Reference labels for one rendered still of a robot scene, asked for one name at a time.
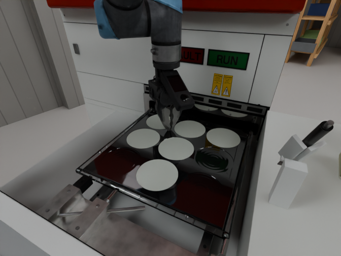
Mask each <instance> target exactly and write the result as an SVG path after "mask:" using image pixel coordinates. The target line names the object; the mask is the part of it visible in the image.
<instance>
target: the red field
mask: <svg viewBox="0 0 341 256"><path fill-rule="evenodd" d="M202 55H203V50H199V49H189V48H181V59H180V61H188V62H196V63H202Z"/></svg>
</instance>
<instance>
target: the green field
mask: <svg viewBox="0 0 341 256"><path fill-rule="evenodd" d="M247 57H248V54H240V53H230V52H219V51H210V52H209V62H208V64H209V65H217V66H225V67H233V68H241V69H245V67H246V62H247Z"/></svg>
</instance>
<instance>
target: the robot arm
mask: <svg viewBox="0 0 341 256"><path fill-rule="evenodd" d="M94 10H95V15H96V20H97V26H98V31H99V35H100V36H101V37H102V38H104V39H117V40H119V39H127V38H143V37H151V44H152V49H151V50H150V51H151V53H152V59H153V67H154V68H155V76H154V77H153V79H152V80H148V83H149V97H150V98H151V99H152V100H153V101H154V102H156V103H155V110H156V113H157V115H158V117H159V118H160V121H161V122H162V124H163V126H164V127H165V128H166V129H167V130H168V131H171V130H172V128H173V127H174V125H175V124H176V122H177V121H178V119H179V116H181V113H182V111H183V110H187V109H191V108H192V107H193V106H194V104H195V101H194V99H193V98H192V96H191V94H190V92H189V91H188V89H187V87H186V85H185V83H184V82H183V80H182V78H181V76H180V75H179V73H178V71H177V70H174V69H176V68H179V67H180V59H181V46H182V43H181V34H182V15H183V12H182V0H95V1H94ZM150 90H151V93H150ZM168 105H170V107H168ZM169 116H170V120H169Z"/></svg>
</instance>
